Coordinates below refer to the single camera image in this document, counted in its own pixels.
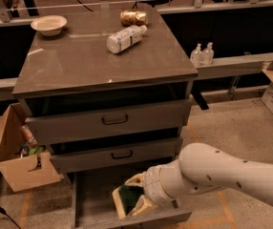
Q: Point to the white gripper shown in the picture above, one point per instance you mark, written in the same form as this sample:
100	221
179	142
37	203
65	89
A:
151	184

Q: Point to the green yellow sponge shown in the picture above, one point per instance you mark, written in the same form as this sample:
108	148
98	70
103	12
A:
125	199

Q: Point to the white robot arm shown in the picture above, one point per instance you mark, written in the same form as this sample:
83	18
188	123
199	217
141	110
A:
199	168

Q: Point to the grey top drawer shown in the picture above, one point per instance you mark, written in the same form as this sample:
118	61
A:
62	128

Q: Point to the grey drawer cabinet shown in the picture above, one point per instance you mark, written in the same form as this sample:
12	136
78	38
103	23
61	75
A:
74	72

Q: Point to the brown cardboard box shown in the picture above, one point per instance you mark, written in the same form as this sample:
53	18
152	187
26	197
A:
21	173

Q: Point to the snack packet in box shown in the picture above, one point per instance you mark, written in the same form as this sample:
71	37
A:
27	134

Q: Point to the clear sanitizer bottle left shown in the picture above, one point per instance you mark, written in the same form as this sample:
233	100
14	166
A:
196	55

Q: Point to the clear sanitizer bottle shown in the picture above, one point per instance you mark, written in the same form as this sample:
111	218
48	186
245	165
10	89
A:
208	54
196	55

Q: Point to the clear sanitizer bottle right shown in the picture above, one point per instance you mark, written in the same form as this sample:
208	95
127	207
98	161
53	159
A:
208	54

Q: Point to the white plastic bottle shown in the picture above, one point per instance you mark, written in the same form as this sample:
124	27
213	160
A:
126	38

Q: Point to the gold crumpled can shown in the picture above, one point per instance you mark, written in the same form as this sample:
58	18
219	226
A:
133	17

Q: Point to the white ceramic bowl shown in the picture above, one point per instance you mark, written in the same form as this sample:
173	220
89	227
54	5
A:
50	25

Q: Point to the grey metal rail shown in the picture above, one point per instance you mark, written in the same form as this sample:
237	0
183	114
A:
236	65

